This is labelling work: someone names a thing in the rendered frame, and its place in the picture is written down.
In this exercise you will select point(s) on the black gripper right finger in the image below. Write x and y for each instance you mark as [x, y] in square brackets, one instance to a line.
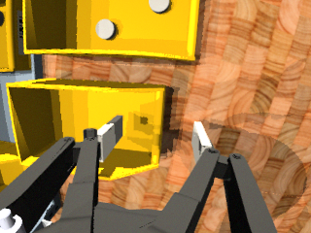
[246, 208]

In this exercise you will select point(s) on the yellow bin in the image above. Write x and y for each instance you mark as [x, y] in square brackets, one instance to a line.
[68, 26]
[41, 116]
[11, 167]
[11, 46]

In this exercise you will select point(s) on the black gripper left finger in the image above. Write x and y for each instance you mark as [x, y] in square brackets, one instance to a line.
[25, 199]

